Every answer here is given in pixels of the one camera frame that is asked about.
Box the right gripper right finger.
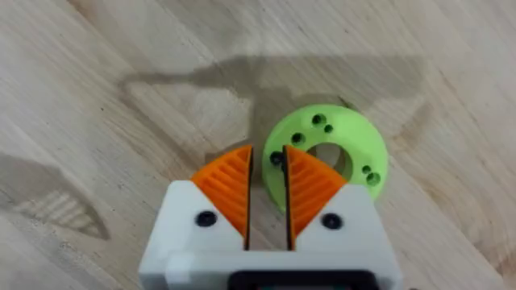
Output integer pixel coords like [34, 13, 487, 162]
[283, 144, 394, 255]

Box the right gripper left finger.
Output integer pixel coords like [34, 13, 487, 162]
[150, 144, 254, 255]

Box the green disc with holes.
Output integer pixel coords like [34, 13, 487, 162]
[260, 103, 389, 213]

